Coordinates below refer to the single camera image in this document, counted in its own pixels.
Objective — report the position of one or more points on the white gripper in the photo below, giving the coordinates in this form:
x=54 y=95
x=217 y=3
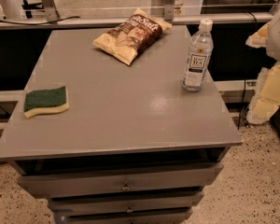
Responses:
x=279 y=39

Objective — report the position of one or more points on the green and yellow sponge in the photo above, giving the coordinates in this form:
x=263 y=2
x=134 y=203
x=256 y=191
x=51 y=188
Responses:
x=46 y=102

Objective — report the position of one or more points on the brown chip bag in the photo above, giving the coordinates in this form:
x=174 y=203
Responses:
x=132 y=37

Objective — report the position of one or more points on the clear plastic water bottle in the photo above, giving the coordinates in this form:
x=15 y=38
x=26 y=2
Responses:
x=198 y=57

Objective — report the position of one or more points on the top grey drawer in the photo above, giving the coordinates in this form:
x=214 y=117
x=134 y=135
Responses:
x=118 y=181

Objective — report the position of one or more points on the grey drawer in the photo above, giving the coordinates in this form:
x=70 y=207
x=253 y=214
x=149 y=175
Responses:
x=176 y=215
x=126 y=203
x=118 y=181

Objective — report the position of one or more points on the bottom grey drawer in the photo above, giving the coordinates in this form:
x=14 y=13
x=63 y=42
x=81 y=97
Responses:
x=176 y=215

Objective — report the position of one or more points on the grey drawer cabinet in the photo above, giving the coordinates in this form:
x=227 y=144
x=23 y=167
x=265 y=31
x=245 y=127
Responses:
x=120 y=116

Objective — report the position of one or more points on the middle grey drawer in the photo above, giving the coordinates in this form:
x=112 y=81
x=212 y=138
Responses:
x=126 y=203

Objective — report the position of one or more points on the white pipe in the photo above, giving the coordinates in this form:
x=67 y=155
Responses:
x=12 y=9

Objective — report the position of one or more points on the metal bracket post middle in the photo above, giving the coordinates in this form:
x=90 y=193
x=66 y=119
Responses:
x=169 y=8

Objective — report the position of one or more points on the metal bracket post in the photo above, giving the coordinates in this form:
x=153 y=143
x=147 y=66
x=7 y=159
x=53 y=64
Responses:
x=50 y=10
x=169 y=8

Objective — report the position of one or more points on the metal bracket post left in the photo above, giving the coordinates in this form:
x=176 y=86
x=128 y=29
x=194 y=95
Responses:
x=50 y=10

